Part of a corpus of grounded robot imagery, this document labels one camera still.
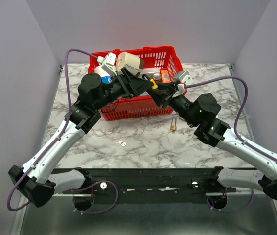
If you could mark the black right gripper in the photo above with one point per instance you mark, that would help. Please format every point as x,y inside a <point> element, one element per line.
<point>164,95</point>

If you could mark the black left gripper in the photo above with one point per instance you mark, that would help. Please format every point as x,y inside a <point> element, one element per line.
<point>131,85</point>

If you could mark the yellow padlock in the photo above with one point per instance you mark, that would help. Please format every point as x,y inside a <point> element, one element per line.
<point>147,78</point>

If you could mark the small silver keys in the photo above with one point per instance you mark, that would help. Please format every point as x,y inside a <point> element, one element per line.
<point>122,143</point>

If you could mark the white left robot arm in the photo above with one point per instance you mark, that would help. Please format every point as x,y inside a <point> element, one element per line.
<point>34,179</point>

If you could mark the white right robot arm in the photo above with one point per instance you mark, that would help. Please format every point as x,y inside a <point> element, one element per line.
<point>210,130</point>

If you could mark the orange box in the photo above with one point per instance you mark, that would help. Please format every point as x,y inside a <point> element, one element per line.
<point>165,76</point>

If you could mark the jar with metal lid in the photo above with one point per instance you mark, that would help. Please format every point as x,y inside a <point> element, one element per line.
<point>157,77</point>

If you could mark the beige paper roll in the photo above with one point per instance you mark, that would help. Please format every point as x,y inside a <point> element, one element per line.
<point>133,63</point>

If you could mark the red plastic shopping basket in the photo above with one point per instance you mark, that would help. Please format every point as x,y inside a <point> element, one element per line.
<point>116,107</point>

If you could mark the white blue paper roll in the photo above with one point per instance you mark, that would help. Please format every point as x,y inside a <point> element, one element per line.
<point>106,78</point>

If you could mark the small brass padlock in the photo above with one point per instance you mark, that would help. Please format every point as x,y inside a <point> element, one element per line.
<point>173,126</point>

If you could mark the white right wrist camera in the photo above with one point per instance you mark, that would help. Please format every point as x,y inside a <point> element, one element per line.
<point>184,79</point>

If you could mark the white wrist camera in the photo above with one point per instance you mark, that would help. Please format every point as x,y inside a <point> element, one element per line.
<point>184,79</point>
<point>107,63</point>

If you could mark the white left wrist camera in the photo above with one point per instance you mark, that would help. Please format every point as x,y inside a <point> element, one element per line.
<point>107,63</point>

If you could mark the black mounting base rail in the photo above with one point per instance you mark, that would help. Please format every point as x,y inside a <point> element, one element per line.
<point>155,185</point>

